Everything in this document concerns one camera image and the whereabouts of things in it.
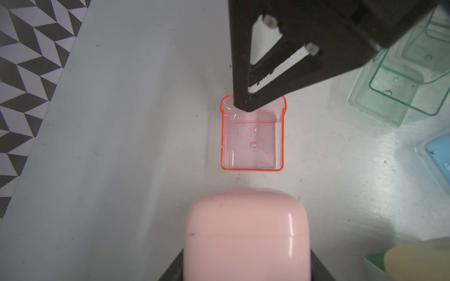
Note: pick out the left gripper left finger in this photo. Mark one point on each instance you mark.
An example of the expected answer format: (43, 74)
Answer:
(175, 270)

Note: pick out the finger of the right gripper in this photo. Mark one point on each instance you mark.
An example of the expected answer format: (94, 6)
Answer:
(319, 40)

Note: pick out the blue transparent tray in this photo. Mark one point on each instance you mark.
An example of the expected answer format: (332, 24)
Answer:
(434, 152)

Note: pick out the pink transparent tray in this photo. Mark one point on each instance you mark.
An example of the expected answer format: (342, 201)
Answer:
(252, 141)

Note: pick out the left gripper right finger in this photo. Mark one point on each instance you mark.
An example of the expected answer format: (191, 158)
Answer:
(318, 270)

